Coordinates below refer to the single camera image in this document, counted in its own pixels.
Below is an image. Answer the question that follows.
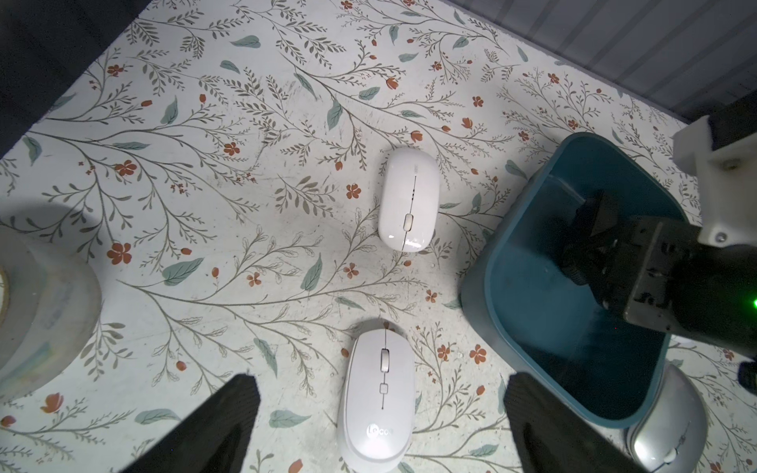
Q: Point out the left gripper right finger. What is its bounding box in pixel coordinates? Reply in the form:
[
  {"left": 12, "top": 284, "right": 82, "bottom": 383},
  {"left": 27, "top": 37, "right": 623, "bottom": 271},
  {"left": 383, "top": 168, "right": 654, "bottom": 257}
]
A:
[{"left": 503, "top": 372, "right": 644, "bottom": 473}]

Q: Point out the teal plastic storage box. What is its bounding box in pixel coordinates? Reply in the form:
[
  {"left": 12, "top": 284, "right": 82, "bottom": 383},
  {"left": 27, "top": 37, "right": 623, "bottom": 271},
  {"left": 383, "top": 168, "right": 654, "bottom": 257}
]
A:
[{"left": 461, "top": 133, "right": 686, "bottom": 429}]

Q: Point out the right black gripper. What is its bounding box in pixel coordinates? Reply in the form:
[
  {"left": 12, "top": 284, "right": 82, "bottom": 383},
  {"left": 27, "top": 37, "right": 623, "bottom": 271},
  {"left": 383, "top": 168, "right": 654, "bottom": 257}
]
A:
[{"left": 602, "top": 217, "right": 756, "bottom": 358}]

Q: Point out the white logo mouse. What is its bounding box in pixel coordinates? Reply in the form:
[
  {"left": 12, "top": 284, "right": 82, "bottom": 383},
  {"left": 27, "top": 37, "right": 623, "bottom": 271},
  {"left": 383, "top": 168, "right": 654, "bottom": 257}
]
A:
[{"left": 337, "top": 328, "right": 416, "bottom": 472}]

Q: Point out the white slim mouse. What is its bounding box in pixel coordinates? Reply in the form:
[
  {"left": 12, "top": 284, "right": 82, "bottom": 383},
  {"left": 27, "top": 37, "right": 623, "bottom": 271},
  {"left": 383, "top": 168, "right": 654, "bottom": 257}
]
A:
[{"left": 378, "top": 148, "right": 441, "bottom": 253}]

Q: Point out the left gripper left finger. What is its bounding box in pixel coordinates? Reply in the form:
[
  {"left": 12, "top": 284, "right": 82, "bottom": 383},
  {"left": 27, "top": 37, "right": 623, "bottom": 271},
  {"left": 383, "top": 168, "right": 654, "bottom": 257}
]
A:
[{"left": 124, "top": 374, "right": 261, "bottom": 473}]

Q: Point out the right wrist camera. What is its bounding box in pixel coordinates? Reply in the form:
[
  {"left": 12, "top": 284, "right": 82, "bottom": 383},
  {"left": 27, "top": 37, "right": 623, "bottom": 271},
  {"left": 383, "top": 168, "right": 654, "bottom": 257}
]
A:
[{"left": 673, "top": 93, "right": 756, "bottom": 248}]

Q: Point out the silver grey mouse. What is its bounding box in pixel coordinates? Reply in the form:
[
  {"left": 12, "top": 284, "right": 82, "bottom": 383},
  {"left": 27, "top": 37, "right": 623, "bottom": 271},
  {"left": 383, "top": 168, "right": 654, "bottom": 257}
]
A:
[{"left": 626, "top": 363, "right": 708, "bottom": 473}]

